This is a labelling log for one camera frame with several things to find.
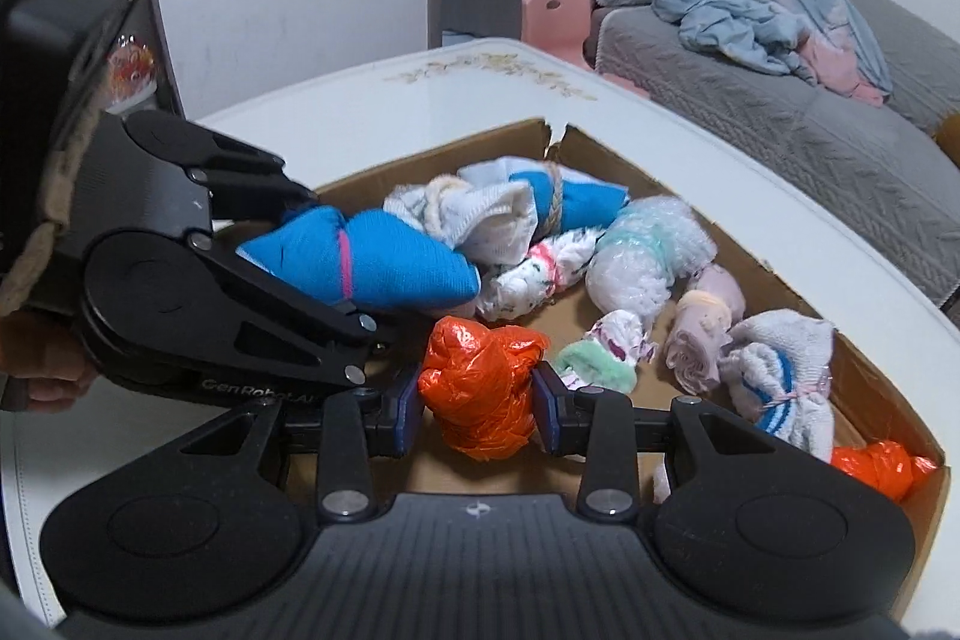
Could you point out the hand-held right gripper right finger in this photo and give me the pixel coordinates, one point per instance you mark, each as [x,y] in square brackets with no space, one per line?
[546,411]

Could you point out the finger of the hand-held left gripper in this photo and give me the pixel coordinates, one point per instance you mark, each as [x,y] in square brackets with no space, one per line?
[255,183]
[300,310]

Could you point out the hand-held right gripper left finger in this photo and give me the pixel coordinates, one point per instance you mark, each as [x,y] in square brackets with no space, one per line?
[405,411]

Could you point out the orange plastic bag bundle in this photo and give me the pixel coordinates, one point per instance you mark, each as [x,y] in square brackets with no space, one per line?
[480,385]
[877,467]

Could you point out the blue cloth bundle pink band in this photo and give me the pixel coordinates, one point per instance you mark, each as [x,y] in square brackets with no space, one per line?
[405,265]

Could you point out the lilac cloth bundle peach band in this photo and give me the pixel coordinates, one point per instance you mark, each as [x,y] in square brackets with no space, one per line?
[697,347]

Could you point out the brown cardboard box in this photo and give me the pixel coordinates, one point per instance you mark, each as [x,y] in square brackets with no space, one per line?
[450,160]

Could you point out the blue white striped sock bundle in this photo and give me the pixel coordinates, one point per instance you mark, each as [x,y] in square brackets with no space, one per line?
[585,201]

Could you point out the person's left hand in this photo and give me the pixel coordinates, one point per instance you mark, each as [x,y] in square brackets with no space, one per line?
[45,362]

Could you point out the floral cloth bundle green trim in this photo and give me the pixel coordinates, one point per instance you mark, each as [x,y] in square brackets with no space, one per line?
[600,362]

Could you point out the white floral cloth bundle red band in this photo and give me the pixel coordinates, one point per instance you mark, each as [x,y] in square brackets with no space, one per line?
[517,287]

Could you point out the red snack packets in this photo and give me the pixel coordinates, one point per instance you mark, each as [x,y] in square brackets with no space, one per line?
[131,70]

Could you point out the bubble wrap bundle green band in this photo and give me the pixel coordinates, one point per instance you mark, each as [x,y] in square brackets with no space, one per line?
[637,265]

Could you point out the white knit sock bundle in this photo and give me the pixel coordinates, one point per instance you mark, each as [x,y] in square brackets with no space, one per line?
[480,220]

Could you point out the white towel bundle blue stripes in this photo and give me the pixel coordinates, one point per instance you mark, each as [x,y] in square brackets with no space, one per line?
[787,347]

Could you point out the pink plastic chair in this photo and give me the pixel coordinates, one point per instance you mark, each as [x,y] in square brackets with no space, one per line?
[555,18]

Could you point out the grey quilted sofa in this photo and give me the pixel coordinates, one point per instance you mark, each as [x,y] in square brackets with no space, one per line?
[825,145]

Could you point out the pink cloth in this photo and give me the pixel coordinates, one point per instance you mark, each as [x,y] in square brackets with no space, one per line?
[840,70]

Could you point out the light blue blanket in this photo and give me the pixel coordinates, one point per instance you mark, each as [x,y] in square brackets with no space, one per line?
[750,3]

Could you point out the brown plush toy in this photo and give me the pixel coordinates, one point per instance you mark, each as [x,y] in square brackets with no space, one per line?
[951,138]

